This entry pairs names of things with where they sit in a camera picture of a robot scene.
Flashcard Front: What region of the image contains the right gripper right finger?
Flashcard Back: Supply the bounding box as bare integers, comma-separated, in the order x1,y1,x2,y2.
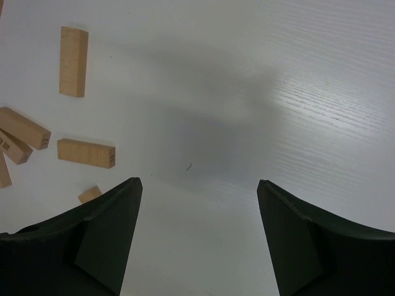
257,180,394,295

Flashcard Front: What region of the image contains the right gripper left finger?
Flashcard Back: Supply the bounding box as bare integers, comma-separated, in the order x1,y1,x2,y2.
1,178,143,295

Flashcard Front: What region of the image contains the wood block with print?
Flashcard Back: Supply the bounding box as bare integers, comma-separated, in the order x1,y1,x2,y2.
1,130,33,165

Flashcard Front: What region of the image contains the wood block numbered twelve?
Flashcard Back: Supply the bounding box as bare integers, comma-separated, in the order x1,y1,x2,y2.
1,107,51,150

